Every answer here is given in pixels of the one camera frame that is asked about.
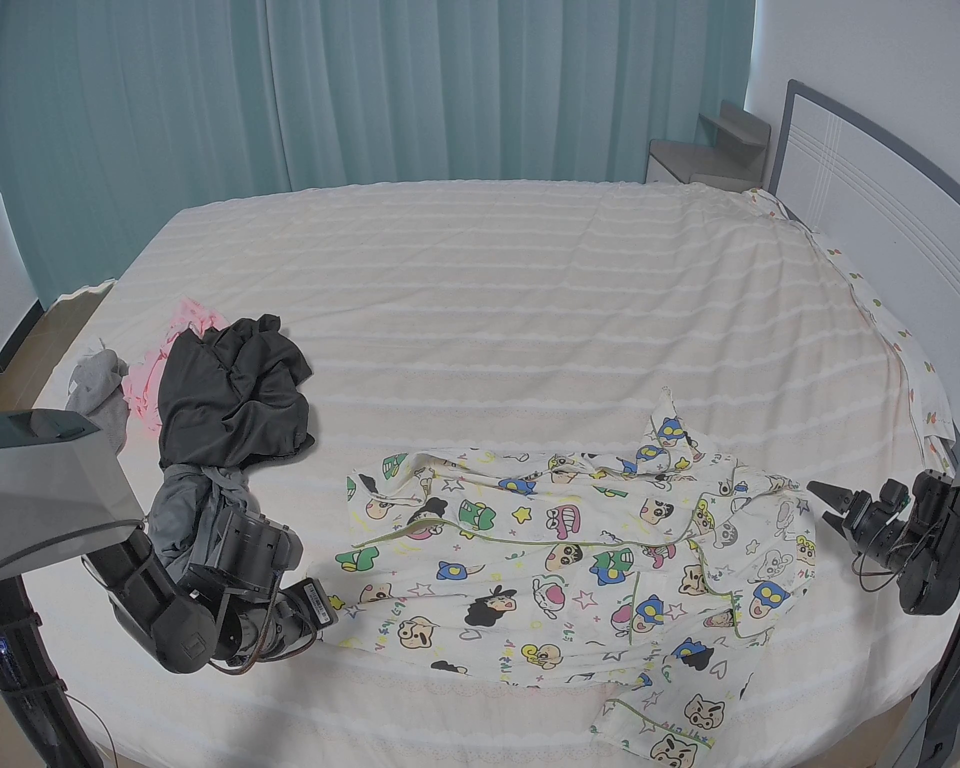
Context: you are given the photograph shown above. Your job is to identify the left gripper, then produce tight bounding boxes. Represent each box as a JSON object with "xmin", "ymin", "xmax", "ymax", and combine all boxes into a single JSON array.
[{"xmin": 251, "ymin": 574, "xmax": 344, "ymax": 663}]

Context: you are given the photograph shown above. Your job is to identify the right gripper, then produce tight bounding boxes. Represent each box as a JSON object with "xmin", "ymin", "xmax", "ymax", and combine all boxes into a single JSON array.
[{"xmin": 806, "ymin": 480, "xmax": 907, "ymax": 558}]

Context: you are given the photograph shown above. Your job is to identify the white printed pyjama top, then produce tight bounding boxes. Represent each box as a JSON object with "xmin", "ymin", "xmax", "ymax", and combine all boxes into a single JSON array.
[{"xmin": 324, "ymin": 386, "xmax": 819, "ymax": 768}]

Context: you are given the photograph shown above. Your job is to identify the bed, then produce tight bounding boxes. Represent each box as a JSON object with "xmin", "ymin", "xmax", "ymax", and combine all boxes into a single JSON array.
[{"xmin": 0, "ymin": 78, "xmax": 960, "ymax": 768}]

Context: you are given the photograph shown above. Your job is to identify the dark grey garment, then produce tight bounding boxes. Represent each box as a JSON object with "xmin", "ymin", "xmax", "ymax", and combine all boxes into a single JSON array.
[{"xmin": 146, "ymin": 459, "xmax": 260, "ymax": 579}]

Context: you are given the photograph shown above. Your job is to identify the black garment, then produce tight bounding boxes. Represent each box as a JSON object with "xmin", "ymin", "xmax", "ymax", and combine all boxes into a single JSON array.
[{"xmin": 157, "ymin": 315, "xmax": 316, "ymax": 472}]

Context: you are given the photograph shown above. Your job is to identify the light grey garment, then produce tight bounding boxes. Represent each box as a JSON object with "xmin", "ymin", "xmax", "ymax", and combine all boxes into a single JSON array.
[{"xmin": 63, "ymin": 339, "xmax": 130, "ymax": 455}]

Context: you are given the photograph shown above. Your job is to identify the pink garment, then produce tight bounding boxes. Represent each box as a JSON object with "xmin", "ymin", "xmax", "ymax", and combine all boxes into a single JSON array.
[{"xmin": 122, "ymin": 297, "xmax": 230, "ymax": 435}]

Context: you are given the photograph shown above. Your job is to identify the grey bedside table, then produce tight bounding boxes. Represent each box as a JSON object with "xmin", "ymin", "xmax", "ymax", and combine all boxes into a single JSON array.
[{"xmin": 646, "ymin": 101, "xmax": 774, "ymax": 187}]

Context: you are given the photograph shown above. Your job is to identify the blue-green curtain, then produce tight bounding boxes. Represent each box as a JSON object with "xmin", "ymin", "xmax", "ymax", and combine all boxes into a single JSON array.
[
  {"xmin": 266, "ymin": 0, "xmax": 760, "ymax": 190},
  {"xmin": 0, "ymin": 0, "xmax": 294, "ymax": 309}
]

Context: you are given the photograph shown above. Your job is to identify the thin black cable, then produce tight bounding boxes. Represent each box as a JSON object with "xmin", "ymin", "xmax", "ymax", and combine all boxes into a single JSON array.
[{"xmin": 63, "ymin": 688, "xmax": 115, "ymax": 768}]

